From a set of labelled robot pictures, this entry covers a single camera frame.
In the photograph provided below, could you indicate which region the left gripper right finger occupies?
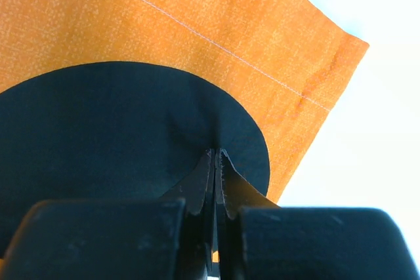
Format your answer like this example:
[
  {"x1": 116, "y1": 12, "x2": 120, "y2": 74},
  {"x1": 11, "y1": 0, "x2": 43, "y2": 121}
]
[{"x1": 215, "y1": 149, "x2": 279, "y2": 279}]

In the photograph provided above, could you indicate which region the orange Mickey Mouse placemat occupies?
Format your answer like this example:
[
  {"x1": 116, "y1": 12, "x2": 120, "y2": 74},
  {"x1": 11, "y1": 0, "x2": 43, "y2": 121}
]
[{"x1": 0, "y1": 0, "x2": 371, "y2": 263}]

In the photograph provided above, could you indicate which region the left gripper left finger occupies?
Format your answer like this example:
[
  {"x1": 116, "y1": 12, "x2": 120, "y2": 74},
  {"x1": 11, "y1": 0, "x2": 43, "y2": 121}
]
[{"x1": 161, "y1": 149, "x2": 215, "y2": 279}]

